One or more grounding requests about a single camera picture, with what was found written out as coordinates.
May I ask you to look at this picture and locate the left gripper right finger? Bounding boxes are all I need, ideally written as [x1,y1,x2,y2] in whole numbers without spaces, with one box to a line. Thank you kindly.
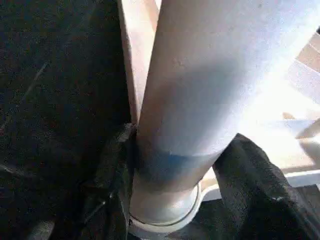
[212,132,311,240]

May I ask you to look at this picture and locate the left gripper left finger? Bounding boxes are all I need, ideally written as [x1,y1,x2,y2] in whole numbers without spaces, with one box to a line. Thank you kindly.
[82,122,138,240]

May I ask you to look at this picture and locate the white plastic table leg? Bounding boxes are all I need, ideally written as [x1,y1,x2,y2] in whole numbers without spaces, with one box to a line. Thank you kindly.
[128,0,320,226]

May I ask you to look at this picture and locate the white plastic table top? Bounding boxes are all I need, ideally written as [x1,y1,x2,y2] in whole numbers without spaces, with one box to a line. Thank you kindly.
[117,0,320,240]

